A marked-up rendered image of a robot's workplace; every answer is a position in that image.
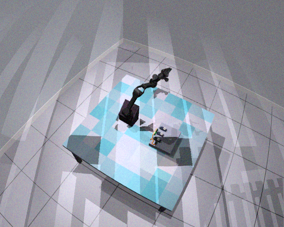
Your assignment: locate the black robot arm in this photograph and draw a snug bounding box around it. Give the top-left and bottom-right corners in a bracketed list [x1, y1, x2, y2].
[121, 74, 169, 119]

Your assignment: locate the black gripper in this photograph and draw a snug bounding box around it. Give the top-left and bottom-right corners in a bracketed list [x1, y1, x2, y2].
[158, 68, 172, 79]

